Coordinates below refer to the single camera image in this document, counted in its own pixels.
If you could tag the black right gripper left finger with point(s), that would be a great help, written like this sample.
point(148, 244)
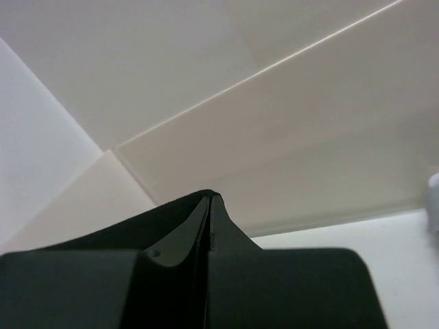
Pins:
point(172, 275)

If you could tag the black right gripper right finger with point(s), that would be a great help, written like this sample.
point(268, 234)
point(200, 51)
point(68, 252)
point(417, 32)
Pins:
point(234, 298)

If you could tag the black tank top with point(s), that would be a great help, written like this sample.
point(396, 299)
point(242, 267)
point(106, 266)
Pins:
point(140, 231)

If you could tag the white plastic laundry basket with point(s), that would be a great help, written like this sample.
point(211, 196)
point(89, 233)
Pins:
point(432, 203)

